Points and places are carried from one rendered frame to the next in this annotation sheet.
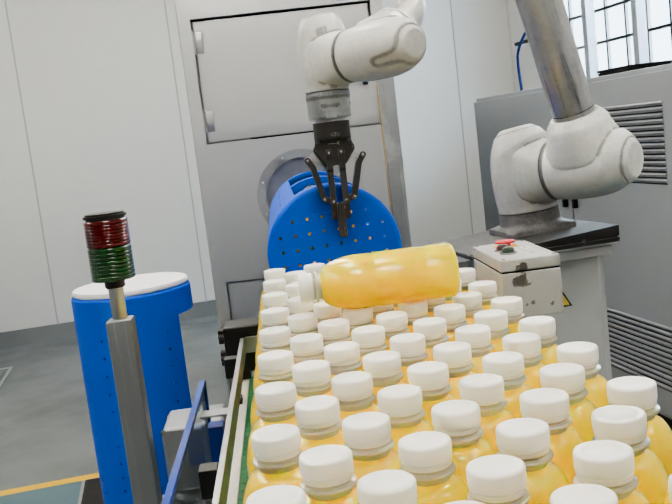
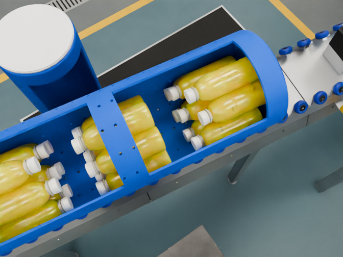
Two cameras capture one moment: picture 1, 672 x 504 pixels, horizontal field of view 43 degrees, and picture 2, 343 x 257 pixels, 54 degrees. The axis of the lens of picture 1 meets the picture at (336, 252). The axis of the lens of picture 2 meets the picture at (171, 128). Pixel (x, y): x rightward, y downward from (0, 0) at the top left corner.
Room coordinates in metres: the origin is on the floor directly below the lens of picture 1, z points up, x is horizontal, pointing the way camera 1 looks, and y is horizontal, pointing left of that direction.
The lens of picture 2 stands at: (2.25, -0.32, 1.93)
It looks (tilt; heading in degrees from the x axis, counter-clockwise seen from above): 68 degrees down; 70
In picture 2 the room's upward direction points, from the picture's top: 3 degrees counter-clockwise
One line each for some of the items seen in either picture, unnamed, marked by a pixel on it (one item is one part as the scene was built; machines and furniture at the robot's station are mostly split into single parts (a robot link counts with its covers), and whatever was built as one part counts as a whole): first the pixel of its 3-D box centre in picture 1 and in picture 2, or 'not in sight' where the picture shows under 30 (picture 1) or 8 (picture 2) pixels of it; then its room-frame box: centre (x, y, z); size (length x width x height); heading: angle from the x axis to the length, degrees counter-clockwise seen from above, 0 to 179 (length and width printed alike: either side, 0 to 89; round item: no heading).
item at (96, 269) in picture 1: (111, 262); not in sight; (1.26, 0.33, 1.18); 0.06 x 0.06 x 0.05
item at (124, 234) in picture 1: (107, 232); not in sight; (1.26, 0.33, 1.23); 0.06 x 0.06 x 0.04
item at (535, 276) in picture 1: (515, 277); not in sight; (1.48, -0.31, 1.05); 0.20 x 0.10 x 0.10; 3
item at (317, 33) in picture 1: (327, 52); not in sight; (1.76, -0.03, 1.50); 0.13 x 0.11 x 0.16; 44
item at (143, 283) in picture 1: (130, 285); (32, 37); (2.07, 0.51, 1.03); 0.28 x 0.28 x 0.01
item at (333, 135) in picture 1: (333, 143); not in sight; (1.77, -0.02, 1.32); 0.08 x 0.07 x 0.09; 93
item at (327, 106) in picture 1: (329, 107); not in sight; (1.77, -0.02, 1.39); 0.09 x 0.09 x 0.06
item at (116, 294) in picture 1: (112, 266); not in sight; (1.26, 0.33, 1.18); 0.06 x 0.06 x 0.16
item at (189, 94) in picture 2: not in sight; (190, 95); (2.44, 0.04, 1.16); 0.04 x 0.02 x 0.04; 93
